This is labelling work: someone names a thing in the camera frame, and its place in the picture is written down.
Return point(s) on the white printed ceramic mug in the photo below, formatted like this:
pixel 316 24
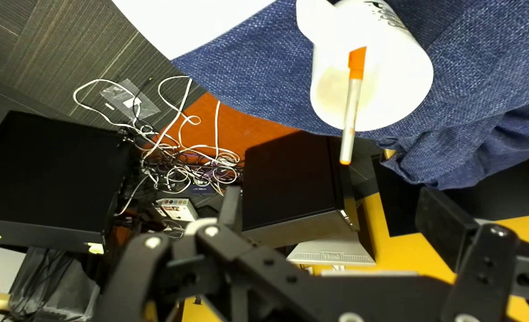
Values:
pixel 390 77

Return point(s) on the orange capped grey marker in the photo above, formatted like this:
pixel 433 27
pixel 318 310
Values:
pixel 350 113

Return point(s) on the grey draped cloth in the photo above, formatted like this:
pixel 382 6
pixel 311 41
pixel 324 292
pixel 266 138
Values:
pixel 50 287

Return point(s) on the blue knitted cloth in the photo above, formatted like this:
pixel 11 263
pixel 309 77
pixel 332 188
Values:
pixel 257 65

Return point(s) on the white labelled device box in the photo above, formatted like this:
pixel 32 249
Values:
pixel 175 208

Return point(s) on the silver flat panel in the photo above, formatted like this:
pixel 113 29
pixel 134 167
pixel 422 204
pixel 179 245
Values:
pixel 336 253

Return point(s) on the black computer tower with stickers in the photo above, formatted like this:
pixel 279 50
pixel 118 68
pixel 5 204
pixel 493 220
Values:
pixel 43 172

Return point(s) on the black box with grey face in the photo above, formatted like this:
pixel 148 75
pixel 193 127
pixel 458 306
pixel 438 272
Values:
pixel 291 179

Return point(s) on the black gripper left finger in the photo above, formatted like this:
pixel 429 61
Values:
pixel 175 262

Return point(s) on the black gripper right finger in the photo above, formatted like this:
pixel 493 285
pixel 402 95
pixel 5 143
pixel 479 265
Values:
pixel 479 262

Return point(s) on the clear plastic bag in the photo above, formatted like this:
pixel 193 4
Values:
pixel 127 99

